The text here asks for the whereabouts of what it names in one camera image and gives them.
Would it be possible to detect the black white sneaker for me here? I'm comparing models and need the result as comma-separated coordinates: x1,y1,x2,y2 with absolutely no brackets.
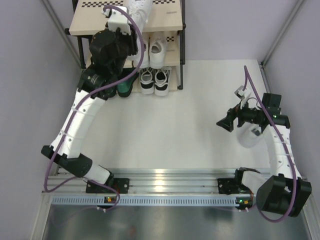
139,67,155,95
154,67,172,97

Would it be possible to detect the black beige shoe shelf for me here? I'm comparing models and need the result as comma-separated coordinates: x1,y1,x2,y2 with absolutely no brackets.
64,0,186,91

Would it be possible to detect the aluminium frame post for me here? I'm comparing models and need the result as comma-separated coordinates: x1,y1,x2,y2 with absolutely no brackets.
259,0,307,69
40,0,80,65

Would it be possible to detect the aluminium frame post right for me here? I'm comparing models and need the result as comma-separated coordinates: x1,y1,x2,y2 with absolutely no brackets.
259,0,307,69

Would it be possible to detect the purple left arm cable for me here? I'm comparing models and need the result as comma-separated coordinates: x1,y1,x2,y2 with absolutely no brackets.
44,6,148,213

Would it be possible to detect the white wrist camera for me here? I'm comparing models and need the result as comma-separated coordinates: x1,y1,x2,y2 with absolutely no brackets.
101,5,131,35
234,85,252,109

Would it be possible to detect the white grey sneaker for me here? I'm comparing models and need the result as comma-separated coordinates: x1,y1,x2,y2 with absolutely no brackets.
149,32,168,69
127,35,149,69

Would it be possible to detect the aluminium frame post left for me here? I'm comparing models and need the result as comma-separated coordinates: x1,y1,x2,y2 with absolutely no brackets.
40,0,80,65

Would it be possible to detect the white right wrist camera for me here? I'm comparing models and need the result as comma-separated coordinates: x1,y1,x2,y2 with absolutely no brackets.
234,85,252,109

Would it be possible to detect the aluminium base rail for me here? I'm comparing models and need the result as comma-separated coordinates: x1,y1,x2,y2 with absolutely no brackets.
41,167,313,211

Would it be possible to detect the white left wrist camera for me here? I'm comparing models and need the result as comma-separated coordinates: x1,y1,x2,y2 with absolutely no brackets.
101,5,131,35

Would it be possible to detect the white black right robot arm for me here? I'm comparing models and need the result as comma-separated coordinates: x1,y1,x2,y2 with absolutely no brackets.
216,90,312,217

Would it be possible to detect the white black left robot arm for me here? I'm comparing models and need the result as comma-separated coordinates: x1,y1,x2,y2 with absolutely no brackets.
41,25,142,193

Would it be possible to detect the white leather sneaker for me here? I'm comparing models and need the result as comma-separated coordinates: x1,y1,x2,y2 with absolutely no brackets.
237,123,263,149
127,0,153,33

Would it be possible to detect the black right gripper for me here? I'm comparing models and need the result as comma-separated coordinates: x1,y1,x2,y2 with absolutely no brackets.
217,97,265,132

